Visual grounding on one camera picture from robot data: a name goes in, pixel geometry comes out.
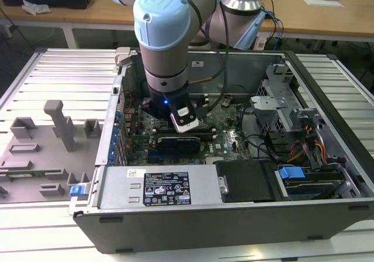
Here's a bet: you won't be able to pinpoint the grey case handle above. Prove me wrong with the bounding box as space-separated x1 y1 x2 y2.
115 47 134 67

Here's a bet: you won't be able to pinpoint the white paper sheet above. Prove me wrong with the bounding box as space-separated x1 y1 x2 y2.
302 0 345 9

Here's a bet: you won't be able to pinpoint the white crumpled paper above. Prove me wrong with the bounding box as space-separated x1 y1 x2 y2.
22 0 52 16

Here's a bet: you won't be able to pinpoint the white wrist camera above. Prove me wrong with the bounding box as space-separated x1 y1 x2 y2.
162 89 205 133

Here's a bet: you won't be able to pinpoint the black open PC case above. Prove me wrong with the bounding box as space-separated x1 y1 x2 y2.
68 47 374 254

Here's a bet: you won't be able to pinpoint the pale blue teach pendant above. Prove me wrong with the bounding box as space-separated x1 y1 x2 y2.
233 10 266 50

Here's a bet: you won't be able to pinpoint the black graphics card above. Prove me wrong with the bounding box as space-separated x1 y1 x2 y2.
157 136 202 159

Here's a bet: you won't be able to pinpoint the blue case latch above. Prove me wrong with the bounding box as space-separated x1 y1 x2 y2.
70 184 92 198

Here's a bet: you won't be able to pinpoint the green RAM stick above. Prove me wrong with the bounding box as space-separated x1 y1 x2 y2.
0 171 47 178

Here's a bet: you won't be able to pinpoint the green motherboard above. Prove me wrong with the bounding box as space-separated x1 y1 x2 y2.
122 94 252 167

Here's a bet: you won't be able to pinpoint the silver drive cage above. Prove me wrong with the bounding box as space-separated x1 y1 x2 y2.
250 64 322 135

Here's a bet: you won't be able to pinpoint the hard disk in blue carrier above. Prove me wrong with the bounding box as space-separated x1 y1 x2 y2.
277 165 347 201

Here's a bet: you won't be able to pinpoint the grey parts rack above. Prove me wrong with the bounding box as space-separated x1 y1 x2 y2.
0 99 105 204

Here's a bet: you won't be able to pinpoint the wooden desk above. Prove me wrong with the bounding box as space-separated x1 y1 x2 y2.
0 0 374 49

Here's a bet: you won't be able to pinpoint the black optical drive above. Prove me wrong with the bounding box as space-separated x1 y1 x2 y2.
213 159 281 204

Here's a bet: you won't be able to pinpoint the black camera cable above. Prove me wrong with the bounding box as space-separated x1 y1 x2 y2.
186 0 229 117

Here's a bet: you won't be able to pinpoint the silver power supply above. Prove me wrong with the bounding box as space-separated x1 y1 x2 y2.
98 165 224 209

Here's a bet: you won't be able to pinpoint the silver disk bay frame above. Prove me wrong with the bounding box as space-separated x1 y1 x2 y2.
289 106 365 200

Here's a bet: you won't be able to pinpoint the orange and yellow wires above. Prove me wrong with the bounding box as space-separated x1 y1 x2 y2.
288 124 327 164

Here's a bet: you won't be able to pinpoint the blue cable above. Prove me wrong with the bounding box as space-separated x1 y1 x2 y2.
264 9 285 50

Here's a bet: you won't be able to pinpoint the black wire bundle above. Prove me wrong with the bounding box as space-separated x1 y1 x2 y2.
239 106 282 164

